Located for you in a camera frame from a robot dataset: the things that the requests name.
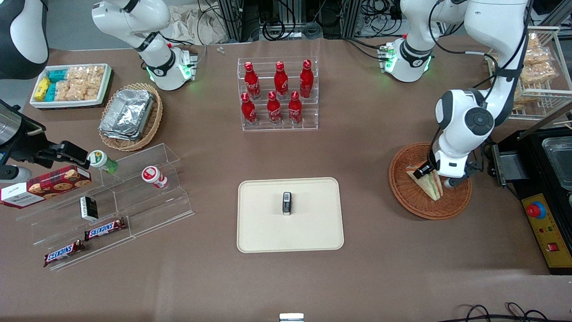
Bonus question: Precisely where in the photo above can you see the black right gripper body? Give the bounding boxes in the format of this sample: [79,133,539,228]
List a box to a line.
[9,127,63,164]

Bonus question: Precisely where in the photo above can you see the triangular sandwich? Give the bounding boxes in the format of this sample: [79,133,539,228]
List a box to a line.
[406,165,444,201]

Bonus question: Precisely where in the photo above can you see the round brown wicker basket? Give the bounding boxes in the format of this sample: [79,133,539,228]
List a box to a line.
[388,142,472,220]

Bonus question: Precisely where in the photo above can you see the oval wicker basket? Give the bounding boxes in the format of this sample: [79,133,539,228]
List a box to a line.
[98,83,164,152]

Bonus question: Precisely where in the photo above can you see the metal appliance tray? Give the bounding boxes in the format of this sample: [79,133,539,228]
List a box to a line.
[542,136,572,191]

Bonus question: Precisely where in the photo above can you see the cream rectangular serving tray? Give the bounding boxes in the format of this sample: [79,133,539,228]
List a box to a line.
[237,177,345,254]

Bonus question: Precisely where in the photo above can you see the green-capped small bottle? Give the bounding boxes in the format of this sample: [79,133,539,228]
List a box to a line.
[88,150,118,174]

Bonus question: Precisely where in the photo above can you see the red tartan cookie box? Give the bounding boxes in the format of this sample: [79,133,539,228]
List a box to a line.
[0,165,92,209]

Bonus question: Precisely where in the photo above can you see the white plastic snack bin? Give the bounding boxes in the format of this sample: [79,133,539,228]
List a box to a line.
[30,64,113,109]

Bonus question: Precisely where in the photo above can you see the yellow snack packet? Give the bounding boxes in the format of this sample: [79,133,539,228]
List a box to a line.
[35,77,50,102]

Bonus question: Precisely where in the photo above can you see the clear bag of crackers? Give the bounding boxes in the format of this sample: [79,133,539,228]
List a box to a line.
[512,85,543,110]
[56,80,88,102]
[87,66,106,100]
[67,67,90,85]
[521,34,558,85]

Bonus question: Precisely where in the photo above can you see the stack of foil containers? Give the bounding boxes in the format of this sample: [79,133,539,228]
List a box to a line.
[99,89,155,141]

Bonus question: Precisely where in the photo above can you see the black countertop appliance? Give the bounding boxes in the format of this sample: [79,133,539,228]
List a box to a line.
[492,114,572,275]

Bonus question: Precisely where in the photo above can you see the red-capped small bottle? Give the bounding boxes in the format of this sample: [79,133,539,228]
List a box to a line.
[142,166,168,189]

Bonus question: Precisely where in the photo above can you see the Snickers chocolate bar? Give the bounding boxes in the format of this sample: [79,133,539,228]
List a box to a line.
[43,240,85,267]
[84,218,127,241]

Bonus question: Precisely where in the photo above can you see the clear acrylic stepped display stand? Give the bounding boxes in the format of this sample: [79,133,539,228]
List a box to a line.
[16,143,195,271]

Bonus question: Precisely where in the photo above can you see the wooden stick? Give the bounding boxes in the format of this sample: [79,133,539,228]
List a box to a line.
[521,105,572,135]

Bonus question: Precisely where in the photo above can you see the yellow emergency stop panel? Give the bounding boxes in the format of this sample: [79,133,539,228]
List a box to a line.
[522,193,572,269]

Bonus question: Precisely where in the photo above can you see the clear acrylic bottle rack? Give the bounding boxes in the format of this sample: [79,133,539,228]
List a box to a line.
[237,57,319,131]

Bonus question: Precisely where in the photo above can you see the red Coca-Cola bottle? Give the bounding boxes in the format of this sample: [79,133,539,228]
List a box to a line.
[241,93,257,126]
[274,61,289,100]
[300,59,314,99]
[244,62,261,100]
[288,91,303,124]
[267,91,282,125]

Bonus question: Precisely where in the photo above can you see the crumpled white cloth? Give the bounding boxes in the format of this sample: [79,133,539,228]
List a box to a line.
[168,4,229,45]

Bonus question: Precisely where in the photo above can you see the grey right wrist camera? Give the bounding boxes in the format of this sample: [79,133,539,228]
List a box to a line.
[0,165,33,183]

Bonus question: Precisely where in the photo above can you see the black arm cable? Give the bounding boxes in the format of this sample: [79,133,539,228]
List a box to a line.
[428,0,534,155]

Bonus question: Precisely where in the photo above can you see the white wire rack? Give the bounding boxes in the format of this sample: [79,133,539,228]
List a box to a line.
[485,26,572,120]

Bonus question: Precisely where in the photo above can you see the black floor cables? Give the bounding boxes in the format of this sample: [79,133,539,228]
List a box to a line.
[451,303,564,322]

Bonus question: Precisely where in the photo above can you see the aluminium frame with cables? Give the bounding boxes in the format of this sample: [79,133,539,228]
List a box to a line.
[197,0,405,42]

